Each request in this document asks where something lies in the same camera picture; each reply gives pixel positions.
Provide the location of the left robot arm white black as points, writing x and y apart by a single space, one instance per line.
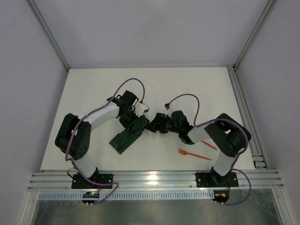
73 138

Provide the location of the orange plastic knife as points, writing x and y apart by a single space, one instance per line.
208 144

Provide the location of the left aluminium corner post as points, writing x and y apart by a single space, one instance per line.
47 31

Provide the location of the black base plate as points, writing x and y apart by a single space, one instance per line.
209 180
104 181

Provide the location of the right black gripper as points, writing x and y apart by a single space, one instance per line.
162 124

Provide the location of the left black controller board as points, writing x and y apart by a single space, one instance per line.
90 198

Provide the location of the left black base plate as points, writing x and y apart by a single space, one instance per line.
104 181

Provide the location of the black controller board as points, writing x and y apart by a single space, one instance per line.
220 196
90 198

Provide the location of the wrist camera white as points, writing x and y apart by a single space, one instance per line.
140 109
169 109

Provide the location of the right aluminium corner post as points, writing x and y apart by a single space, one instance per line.
262 18

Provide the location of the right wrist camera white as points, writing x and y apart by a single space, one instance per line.
169 109

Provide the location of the aluminium corner post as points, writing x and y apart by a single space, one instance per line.
262 18
47 31

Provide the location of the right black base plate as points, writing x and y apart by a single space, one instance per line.
209 180

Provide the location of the right black controller board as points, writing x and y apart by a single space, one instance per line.
220 196

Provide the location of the slotted grey cable duct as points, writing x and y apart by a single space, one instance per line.
129 195

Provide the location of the right aluminium side rail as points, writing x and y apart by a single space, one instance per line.
255 145

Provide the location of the dark green cloth napkin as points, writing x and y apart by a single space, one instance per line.
128 136

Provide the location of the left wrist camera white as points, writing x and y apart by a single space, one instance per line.
140 109

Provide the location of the aluminium front rail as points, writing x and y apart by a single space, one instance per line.
150 180

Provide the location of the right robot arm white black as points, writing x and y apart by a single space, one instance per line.
230 137

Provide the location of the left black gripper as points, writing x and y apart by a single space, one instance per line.
131 123

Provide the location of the orange plastic fork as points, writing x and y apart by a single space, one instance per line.
183 152

